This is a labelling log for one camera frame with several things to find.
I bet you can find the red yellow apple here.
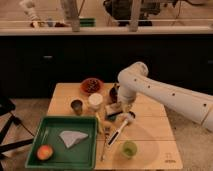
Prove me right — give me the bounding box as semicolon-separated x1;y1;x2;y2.
37;145;53;161

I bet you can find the green sponge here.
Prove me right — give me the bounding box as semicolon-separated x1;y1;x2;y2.
105;115;117;122

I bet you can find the dark maroon bowl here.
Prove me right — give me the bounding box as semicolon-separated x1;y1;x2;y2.
109;86;118;103

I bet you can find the white paper cup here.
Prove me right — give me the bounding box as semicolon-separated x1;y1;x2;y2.
88;93;103;110

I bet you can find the silver fork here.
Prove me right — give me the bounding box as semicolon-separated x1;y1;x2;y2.
100;127;110;162

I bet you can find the grey folded cloth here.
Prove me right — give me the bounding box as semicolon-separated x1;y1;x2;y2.
59;131;88;148

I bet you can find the green plastic tray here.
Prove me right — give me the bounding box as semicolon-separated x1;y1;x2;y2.
25;116;98;171

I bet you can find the white black dish brush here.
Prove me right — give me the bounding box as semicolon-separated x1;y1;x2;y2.
107;112;135;147

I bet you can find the red bowl with snacks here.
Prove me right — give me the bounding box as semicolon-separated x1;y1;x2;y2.
80;78;103;95

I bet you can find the black tripod stand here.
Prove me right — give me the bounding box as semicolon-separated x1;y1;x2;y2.
0;97;35;171

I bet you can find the dark metal cup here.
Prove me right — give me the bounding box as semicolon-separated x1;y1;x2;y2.
71;99;83;115

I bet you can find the wooden blackboard eraser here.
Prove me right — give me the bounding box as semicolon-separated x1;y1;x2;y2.
105;103;122;116

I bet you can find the green translucent cup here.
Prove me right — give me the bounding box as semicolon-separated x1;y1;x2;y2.
120;141;137;159

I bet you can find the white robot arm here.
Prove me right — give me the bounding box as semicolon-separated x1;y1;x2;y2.
118;62;213;132

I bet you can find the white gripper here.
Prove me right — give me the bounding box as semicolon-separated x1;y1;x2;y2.
118;87;136;113

